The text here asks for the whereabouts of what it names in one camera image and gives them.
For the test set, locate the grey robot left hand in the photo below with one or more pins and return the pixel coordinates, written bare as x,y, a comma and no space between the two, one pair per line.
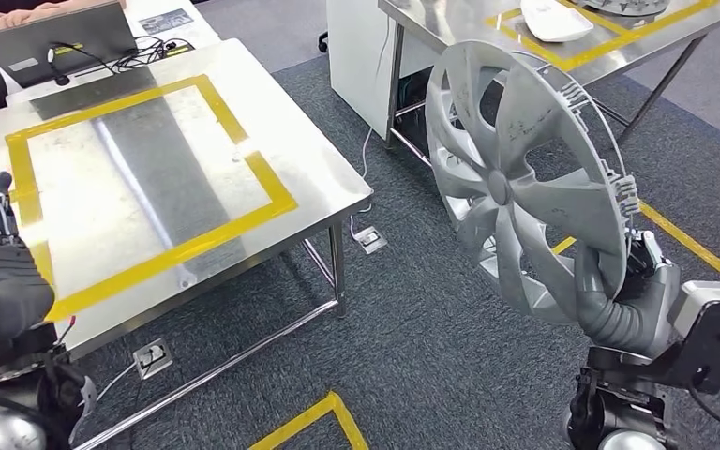
6,292

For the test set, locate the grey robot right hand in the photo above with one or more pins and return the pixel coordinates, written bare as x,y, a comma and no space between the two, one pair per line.
652,292

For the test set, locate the silver plastic wheel hubcap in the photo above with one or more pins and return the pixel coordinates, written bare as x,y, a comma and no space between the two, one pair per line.
621,6
521,205

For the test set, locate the steel workbench table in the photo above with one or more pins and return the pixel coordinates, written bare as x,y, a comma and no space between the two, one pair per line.
459,18
149,186

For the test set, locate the yellow floor tape line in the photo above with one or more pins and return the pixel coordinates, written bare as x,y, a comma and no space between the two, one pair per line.
695,246

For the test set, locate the steel floor socket box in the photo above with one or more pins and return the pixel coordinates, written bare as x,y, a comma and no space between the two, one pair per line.
152,358
370,240

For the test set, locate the grey laptop computer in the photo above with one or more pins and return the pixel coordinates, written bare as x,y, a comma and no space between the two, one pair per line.
55,31

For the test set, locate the white triangular plastic panel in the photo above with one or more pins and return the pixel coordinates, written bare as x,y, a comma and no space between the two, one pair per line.
552,22

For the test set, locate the printed paper sheet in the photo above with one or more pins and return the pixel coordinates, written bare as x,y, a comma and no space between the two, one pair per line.
164,20

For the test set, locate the yellow floor tape square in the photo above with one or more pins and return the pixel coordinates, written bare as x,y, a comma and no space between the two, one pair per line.
310,411

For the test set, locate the white cabinet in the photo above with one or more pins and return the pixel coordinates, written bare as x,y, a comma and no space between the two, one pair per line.
360,62

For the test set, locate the black office chair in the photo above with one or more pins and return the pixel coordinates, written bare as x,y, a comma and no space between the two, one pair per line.
323,42

